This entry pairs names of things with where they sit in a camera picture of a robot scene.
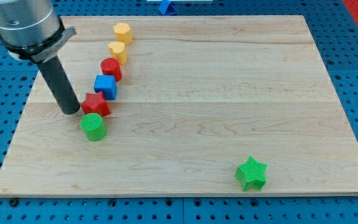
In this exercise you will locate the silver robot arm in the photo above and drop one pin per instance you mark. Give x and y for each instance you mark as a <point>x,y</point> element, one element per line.
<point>31,29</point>

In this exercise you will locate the red star block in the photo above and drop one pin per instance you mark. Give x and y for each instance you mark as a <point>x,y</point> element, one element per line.
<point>95,103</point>

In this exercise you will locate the green star block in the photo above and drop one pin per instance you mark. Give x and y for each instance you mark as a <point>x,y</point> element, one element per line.
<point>251,174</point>

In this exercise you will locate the wooden board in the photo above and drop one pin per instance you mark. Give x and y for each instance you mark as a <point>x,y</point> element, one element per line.
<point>199,95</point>

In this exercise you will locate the blue cube block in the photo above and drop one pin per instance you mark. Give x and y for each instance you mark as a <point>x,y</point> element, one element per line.
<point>107,85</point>

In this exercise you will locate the red cylinder block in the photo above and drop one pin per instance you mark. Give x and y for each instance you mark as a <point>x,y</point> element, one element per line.
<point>111,66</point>

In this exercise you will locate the green cylinder block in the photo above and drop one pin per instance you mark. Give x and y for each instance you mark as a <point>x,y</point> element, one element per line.
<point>93,127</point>

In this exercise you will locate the yellow heart block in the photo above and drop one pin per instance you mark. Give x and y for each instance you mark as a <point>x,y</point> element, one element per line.
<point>118,51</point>

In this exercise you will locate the yellow hexagon block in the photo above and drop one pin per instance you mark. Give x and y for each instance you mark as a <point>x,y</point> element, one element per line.
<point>123,33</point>

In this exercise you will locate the blue triangle block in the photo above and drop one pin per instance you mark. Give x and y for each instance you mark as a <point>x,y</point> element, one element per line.
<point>166,8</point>

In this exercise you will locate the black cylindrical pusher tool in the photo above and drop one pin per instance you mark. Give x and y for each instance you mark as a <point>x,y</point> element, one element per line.
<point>59,85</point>

